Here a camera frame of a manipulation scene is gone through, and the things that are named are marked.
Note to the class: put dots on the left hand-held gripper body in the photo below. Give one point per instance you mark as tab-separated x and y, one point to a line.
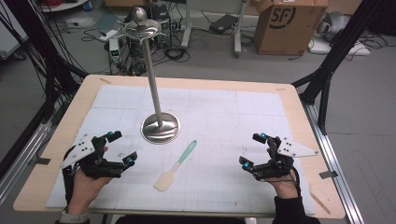
84	152

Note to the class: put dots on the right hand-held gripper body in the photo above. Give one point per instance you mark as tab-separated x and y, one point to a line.
285	149

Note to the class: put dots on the tall metal utensil rack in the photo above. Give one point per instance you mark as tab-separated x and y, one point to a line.
160	127

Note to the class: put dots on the person's left hand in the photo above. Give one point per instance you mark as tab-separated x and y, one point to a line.
83	189

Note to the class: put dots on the person's right hand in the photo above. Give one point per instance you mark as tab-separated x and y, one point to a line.
286	186

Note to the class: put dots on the black tape piece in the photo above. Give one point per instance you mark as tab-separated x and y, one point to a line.
328	174
43	161

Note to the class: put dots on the white grid mat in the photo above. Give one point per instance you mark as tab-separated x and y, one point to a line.
218	124

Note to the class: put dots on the grey wristwatch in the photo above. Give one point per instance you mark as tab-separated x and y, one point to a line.
74	216

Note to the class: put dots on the thin wooden stick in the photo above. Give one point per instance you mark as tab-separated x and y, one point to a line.
320	203

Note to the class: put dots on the white device with green display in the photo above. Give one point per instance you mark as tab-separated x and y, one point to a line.
114	49

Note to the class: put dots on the white power strip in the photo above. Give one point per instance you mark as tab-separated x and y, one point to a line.
108	35

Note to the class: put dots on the white stand leg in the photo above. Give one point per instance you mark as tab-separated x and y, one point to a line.
239	34
186	28

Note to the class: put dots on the brown cardboard box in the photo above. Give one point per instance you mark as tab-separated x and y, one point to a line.
286	31

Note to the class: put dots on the flat white board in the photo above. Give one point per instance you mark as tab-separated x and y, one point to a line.
342	48

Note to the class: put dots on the flat black box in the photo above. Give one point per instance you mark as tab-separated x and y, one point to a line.
223	23

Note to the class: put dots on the grey round appliance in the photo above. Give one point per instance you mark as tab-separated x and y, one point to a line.
334	25

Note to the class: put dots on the aluminium rail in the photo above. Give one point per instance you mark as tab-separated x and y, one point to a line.
333	161
21	158

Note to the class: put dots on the black metal frame stand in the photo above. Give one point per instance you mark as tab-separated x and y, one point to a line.
46	56
339	56

